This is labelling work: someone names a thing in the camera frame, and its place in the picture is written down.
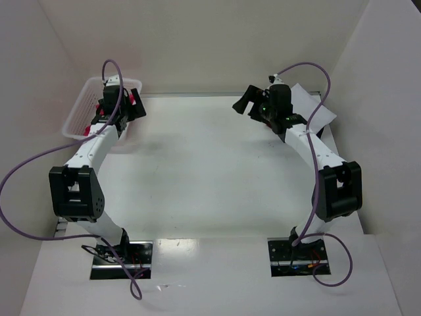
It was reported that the red t-shirt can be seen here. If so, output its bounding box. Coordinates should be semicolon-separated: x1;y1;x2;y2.
83;88;136;136

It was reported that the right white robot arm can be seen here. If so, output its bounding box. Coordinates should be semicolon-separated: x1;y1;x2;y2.
233;83;362;255

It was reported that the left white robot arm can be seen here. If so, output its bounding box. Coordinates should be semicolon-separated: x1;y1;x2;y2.
49;84;146;263

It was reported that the white plastic basket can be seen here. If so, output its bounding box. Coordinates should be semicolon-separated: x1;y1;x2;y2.
62;76;142;145

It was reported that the folded white t-shirt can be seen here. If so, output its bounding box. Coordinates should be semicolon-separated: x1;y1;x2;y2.
291;84;337;133

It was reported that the folded black t-shirt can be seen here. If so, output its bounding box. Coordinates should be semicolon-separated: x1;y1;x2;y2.
316;128;324;139

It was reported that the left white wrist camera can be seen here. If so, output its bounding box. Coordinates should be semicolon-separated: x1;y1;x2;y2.
102;74;120;87

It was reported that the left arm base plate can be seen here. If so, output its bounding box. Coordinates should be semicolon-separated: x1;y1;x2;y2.
82;241;153;280

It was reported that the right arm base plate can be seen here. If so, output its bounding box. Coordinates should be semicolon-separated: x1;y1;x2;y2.
268;238;331;277

